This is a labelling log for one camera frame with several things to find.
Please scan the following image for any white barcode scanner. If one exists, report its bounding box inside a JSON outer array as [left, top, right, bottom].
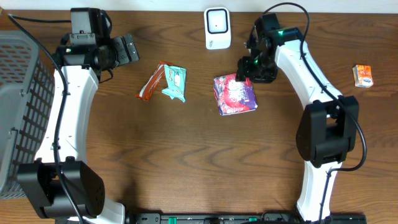
[[203, 7, 231, 50]]

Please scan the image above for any grey plastic mesh basket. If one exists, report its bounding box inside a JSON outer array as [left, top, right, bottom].
[[1, 30, 54, 200]]

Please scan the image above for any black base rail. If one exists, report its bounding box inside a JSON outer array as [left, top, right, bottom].
[[126, 212, 368, 224]]

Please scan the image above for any red purple pad package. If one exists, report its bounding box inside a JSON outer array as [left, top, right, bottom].
[[213, 73, 258, 116]]

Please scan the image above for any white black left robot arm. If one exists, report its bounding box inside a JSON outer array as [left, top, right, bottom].
[[17, 32, 139, 223]]

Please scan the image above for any orange snack bar wrapper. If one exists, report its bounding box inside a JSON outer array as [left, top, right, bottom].
[[136, 61, 173, 101]]

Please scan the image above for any teal wet wipes packet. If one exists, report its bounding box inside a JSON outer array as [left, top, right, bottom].
[[162, 65, 187, 103]]

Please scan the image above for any small orange tissue pack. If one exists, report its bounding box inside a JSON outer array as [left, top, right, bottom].
[[353, 65, 374, 88]]

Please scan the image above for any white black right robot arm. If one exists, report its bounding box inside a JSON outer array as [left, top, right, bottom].
[[236, 13, 359, 223]]

